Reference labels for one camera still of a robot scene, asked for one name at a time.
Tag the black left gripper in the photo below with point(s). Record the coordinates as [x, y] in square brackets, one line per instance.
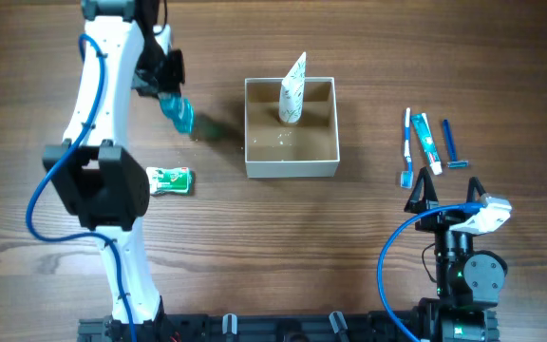
[170, 82]

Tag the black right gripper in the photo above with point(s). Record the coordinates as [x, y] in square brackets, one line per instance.
[412, 204]

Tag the blue mouthwash bottle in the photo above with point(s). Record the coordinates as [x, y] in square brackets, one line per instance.
[179, 110]

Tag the green Dettol soap bar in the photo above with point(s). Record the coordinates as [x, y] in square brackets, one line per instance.
[178, 180]

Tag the white lotion tube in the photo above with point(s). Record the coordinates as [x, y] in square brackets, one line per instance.
[292, 92]

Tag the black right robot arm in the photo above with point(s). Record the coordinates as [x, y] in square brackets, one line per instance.
[468, 281]

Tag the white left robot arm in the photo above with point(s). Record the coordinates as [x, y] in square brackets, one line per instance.
[123, 49]

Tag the blue disposable razor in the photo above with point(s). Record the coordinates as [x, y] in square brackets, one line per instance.
[454, 162]

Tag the blue white toothbrush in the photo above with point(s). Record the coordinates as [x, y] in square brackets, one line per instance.
[406, 177]

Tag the teal toothpaste tube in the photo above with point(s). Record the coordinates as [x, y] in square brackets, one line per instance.
[421, 125]

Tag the white cardboard box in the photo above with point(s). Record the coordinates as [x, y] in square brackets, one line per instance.
[309, 148]

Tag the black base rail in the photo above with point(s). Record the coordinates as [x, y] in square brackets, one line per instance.
[336, 326]

